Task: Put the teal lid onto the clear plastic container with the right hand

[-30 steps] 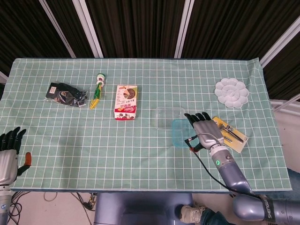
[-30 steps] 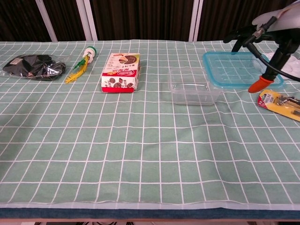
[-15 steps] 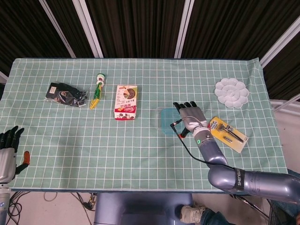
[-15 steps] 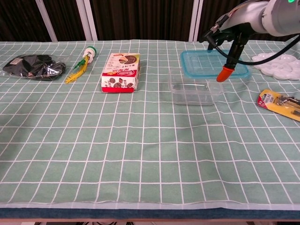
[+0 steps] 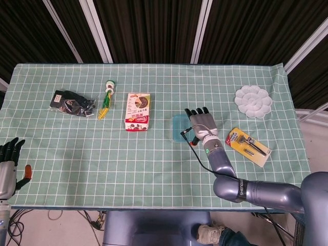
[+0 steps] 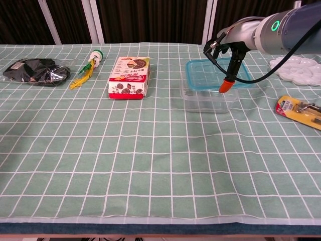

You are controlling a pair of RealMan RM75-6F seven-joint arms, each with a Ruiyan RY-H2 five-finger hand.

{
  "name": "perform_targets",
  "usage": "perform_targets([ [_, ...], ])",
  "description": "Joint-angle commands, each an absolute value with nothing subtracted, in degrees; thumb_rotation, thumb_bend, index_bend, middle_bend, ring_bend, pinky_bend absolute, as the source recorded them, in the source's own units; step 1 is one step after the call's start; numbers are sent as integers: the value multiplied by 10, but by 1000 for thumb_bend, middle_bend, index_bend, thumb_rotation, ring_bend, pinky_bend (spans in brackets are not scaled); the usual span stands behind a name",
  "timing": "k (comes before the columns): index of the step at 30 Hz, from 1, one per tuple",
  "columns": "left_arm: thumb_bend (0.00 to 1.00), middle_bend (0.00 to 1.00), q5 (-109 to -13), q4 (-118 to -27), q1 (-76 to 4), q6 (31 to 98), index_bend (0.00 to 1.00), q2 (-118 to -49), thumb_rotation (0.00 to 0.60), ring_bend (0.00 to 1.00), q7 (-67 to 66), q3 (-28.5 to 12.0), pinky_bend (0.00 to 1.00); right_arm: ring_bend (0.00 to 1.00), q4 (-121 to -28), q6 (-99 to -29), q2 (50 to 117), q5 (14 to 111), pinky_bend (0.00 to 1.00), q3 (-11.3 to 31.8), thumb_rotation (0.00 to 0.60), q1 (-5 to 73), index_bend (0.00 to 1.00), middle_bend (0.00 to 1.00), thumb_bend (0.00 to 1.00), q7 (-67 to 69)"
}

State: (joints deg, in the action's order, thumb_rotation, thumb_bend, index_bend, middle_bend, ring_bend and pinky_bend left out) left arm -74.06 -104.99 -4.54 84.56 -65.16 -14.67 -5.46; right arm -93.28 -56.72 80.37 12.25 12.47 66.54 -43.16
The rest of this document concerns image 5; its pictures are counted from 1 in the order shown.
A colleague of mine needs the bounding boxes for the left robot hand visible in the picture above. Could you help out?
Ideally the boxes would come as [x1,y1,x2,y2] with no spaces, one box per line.
[0,137,33,200]

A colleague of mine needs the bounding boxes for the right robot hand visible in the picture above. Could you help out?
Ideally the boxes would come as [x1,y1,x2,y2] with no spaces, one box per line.
[184,106,219,147]

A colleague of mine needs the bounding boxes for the blue container lid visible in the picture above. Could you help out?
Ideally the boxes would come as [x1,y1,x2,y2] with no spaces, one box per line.
[172,114,196,144]

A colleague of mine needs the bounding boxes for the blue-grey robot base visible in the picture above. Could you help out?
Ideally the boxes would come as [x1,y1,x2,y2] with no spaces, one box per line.
[102,210,213,246]

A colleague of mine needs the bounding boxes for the razor in yellow blister pack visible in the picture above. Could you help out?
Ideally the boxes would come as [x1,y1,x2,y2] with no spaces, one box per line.
[225,127,272,168]

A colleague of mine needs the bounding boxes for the white flower paint palette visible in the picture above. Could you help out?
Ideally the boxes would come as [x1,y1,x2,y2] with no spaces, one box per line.
[235,86,273,119]

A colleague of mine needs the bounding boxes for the red white biscuit box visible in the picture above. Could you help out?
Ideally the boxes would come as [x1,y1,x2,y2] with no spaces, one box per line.
[125,93,151,132]

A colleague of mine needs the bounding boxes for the green checked tablecloth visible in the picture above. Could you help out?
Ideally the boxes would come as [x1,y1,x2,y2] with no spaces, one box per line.
[0,63,321,210]

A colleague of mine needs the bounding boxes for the black item in plastic bag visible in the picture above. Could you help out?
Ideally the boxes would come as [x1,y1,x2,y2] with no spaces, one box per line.
[48,89,99,118]

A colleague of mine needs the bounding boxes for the green yellow feather toy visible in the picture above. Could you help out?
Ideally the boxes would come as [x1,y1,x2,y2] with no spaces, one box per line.
[97,80,116,120]

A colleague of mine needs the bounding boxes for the beige sneaker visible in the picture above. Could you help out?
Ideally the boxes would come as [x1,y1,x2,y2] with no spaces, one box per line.
[196,222,227,245]

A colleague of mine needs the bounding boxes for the black curtain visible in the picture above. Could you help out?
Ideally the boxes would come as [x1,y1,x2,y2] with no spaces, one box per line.
[0,0,328,111]

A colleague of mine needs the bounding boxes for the blue jeans leg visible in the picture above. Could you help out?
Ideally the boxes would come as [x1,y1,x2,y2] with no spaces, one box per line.
[219,227,259,246]

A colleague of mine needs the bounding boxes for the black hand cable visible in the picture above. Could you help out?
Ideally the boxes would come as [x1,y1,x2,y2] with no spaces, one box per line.
[180,126,292,246]

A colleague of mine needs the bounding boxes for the black floor cables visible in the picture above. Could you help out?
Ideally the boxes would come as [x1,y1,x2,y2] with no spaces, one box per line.
[7,209,34,246]

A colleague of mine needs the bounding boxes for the white aluminium frame post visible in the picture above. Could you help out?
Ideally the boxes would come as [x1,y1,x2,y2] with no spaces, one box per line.
[190,0,213,64]
[78,0,114,64]
[283,17,328,75]
[42,0,84,64]

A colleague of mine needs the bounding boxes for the floor cable with plug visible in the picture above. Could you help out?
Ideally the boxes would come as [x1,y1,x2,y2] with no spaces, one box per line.
[76,210,107,231]

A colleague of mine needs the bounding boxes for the white aluminium frame bar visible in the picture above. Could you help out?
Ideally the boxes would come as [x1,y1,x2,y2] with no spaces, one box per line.
[294,102,328,125]

